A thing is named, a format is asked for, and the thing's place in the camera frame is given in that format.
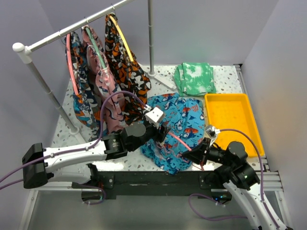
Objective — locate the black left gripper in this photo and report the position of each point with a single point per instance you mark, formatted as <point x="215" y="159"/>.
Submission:
<point x="159" y="136"/>

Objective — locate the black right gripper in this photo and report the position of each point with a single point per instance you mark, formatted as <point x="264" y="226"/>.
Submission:
<point x="197" y="153"/>

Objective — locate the pink wire hanger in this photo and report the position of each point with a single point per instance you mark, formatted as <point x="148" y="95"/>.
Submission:
<point x="180" y="141"/>

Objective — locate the blue shark print shorts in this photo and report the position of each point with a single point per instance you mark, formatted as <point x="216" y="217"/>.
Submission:
<point x="185" y="119"/>

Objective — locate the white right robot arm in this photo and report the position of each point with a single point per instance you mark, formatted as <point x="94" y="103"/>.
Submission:
<point x="237" y="176"/>

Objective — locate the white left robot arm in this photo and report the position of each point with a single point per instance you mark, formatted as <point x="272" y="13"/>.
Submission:
<point x="74" y="164"/>

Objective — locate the pink patterned shorts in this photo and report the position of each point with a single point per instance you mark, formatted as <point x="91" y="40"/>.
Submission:
<point x="105" y="83"/>

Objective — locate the green white tie-dye shorts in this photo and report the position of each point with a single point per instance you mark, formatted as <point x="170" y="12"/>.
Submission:
<point x="194" y="79"/>

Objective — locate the orange black camouflage shorts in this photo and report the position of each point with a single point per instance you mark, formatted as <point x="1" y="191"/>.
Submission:
<point x="129" y="75"/>

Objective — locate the navy orange patterned shorts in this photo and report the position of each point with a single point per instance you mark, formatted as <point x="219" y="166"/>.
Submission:
<point x="85" y="105"/>

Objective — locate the yellow hanger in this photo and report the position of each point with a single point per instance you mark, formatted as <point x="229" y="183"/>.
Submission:
<point x="122" y="37"/>

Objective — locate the green hanger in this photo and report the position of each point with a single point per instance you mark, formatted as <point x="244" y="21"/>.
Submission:
<point x="95" y="47"/>

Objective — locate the pink hanger with shorts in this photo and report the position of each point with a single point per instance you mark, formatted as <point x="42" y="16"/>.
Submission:
<point x="70" y="66"/>

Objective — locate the yellow plastic tray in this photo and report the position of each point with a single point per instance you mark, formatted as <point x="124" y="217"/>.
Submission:
<point x="233" y="111"/>

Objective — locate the silver clothes rack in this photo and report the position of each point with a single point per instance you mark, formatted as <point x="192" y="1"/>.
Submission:
<point x="24" y="53"/>

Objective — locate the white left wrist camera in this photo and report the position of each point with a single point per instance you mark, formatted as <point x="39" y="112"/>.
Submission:
<point x="155" y="116"/>

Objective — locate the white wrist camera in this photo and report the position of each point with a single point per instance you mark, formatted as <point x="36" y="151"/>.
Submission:
<point x="155" y="116"/>
<point x="212" y="132"/>

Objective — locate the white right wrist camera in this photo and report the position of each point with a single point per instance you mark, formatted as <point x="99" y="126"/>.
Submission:
<point x="212" y="132"/>

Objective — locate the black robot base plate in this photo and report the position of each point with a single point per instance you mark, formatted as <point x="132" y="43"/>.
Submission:
<point x="156" y="183"/>

